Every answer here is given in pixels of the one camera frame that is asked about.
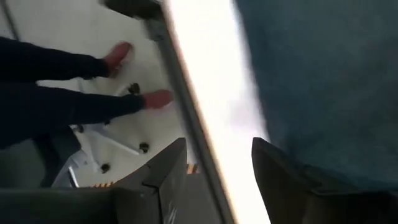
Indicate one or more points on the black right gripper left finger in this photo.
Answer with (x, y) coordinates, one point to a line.
(149, 199)

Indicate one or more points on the person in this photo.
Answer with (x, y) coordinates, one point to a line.
(46, 105)

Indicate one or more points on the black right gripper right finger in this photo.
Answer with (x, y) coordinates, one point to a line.
(295, 202)

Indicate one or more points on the dark blue denim jeans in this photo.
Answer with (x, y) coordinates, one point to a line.
(326, 93)

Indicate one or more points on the white office chair base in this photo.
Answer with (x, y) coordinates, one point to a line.
(93, 140)

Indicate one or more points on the black aluminium table frame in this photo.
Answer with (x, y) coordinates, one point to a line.
(186, 105)

